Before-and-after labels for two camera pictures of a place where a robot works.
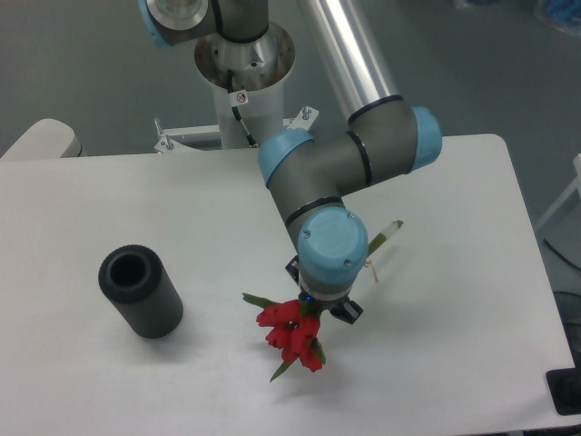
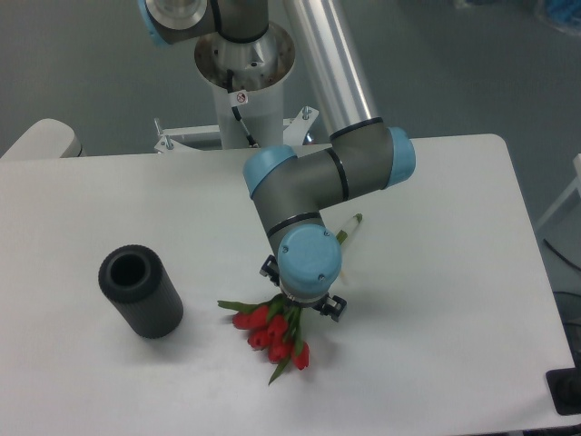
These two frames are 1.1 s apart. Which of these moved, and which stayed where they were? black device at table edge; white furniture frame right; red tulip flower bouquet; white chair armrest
Moved: red tulip flower bouquet
Stayed: black device at table edge; white chair armrest; white furniture frame right
